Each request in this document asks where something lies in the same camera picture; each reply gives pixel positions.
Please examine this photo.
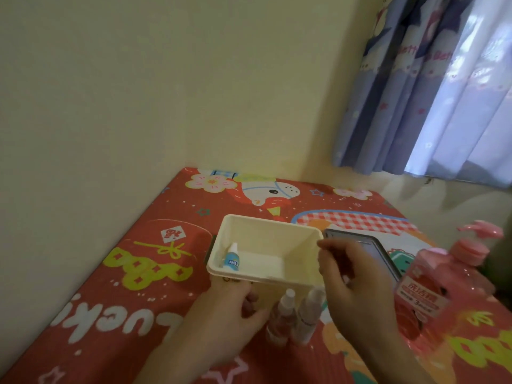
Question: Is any person's right hand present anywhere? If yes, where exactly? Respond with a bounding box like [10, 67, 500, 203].
[317, 238, 401, 350]

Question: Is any person's left hand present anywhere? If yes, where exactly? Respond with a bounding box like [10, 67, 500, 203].
[173, 276, 273, 369]

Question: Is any white plastic storage bin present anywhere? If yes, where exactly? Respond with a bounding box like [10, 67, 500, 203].
[206, 214, 325, 316]

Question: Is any person's right forearm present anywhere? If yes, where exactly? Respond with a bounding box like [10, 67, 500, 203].
[360, 332, 437, 384]

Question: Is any person's left forearm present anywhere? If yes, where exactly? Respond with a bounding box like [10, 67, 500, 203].
[134, 339, 220, 384]

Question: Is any small pink spray bottle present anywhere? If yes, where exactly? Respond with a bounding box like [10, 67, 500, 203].
[266, 289, 297, 347]

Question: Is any black smartphone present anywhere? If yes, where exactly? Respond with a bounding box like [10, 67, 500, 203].
[323, 229, 402, 284]

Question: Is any small blue label dropper bottle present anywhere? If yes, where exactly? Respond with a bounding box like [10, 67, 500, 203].
[222, 242, 241, 272]

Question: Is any small white spray bottle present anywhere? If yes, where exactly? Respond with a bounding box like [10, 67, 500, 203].
[294, 287, 326, 345]

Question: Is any pink pump bottle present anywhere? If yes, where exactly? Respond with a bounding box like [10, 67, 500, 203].
[394, 221, 505, 356]

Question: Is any red cartoon print tablecloth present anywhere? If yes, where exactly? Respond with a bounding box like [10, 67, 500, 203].
[0, 168, 512, 384]

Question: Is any purple cartoon print curtain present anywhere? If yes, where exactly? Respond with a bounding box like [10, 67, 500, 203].
[333, 0, 512, 189]

